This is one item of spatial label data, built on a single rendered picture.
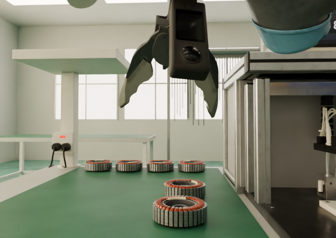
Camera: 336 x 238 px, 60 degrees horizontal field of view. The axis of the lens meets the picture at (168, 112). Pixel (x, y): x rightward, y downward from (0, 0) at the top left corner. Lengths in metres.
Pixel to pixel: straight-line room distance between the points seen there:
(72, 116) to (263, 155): 0.89
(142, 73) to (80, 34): 7.30
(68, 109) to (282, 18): 1.13
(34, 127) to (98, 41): 2.64
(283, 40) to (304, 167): 0.59
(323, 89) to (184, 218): 0.42
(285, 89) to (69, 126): 0.94
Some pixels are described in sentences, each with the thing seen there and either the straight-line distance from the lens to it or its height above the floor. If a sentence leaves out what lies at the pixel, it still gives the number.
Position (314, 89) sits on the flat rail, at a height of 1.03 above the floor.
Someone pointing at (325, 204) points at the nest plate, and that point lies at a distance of 0.71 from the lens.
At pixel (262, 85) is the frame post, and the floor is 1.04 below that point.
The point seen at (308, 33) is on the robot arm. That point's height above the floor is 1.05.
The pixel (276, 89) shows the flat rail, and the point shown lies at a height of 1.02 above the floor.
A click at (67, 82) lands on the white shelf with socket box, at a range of 1.36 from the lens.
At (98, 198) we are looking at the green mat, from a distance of 0.82.
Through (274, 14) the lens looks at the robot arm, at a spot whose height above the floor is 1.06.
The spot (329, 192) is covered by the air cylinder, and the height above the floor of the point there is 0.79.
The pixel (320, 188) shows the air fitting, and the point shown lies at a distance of 0.79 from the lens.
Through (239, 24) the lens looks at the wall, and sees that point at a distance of 7.47.
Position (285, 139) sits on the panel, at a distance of 0.88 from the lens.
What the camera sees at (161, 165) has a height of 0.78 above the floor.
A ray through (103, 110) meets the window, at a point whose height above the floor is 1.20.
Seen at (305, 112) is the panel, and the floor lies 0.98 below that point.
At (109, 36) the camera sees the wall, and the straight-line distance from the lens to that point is 7.50.
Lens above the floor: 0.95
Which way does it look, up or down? 2 degrees up
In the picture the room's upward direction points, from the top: straight up
